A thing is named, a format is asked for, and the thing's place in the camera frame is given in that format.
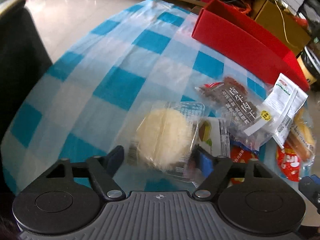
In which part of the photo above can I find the toast bread package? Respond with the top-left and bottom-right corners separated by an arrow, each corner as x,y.
286,107 -> 317,165

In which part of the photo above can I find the round white pastry pack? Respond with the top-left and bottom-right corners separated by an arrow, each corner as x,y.
127,101 -> 205,181

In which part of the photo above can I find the white grey snack packet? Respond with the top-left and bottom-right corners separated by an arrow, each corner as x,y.
264,73 -> 308,149

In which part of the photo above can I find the braised beef jerky bag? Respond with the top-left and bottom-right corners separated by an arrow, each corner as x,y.
195,76 -> 277,151

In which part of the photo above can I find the blue white checkered tablecloth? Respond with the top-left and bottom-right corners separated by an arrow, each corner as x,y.
1,0 -> 268,193

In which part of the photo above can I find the yellow trash bin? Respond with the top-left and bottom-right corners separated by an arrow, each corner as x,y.
297,47 -> 319,86

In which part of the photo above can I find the white green snack box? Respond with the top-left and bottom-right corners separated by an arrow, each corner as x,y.
197,117 -> 231,158

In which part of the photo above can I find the wooden cabinet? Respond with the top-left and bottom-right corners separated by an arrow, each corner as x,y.
254,0 -> 311,56

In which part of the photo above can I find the black chair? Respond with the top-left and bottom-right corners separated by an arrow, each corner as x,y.
0,0 -> 53,218

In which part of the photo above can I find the red Tudou chip bag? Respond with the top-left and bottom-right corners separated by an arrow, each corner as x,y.
276,142 -> 302,182

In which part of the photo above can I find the yellow cable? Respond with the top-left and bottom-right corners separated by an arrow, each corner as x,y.
249,0 -> 304,53

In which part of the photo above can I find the red cardboard box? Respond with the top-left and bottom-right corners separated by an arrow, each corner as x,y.
191,0 -> 310,92

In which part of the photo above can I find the small red snack packet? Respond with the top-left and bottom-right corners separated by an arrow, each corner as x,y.
230,145 -> 258,163

